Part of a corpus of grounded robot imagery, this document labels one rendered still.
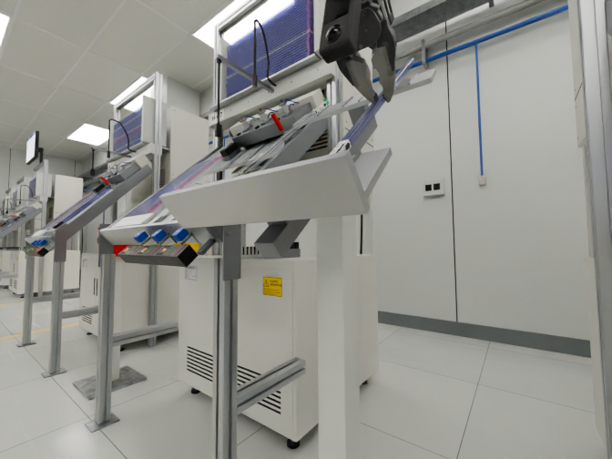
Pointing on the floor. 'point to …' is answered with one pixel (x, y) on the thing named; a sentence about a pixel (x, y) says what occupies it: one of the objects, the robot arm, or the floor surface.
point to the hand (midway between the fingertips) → (380, 98)
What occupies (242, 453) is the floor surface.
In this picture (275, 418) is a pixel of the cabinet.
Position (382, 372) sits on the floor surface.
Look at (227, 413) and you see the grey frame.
